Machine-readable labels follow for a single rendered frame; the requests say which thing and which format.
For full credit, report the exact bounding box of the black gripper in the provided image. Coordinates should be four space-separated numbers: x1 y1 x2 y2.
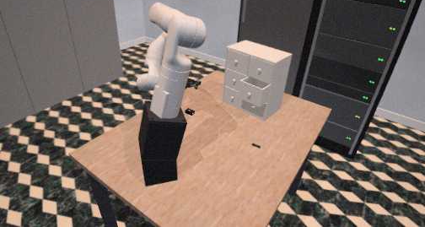
186 78 202 89

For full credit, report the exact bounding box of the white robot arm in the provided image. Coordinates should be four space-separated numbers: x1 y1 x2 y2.
137 3 207 119

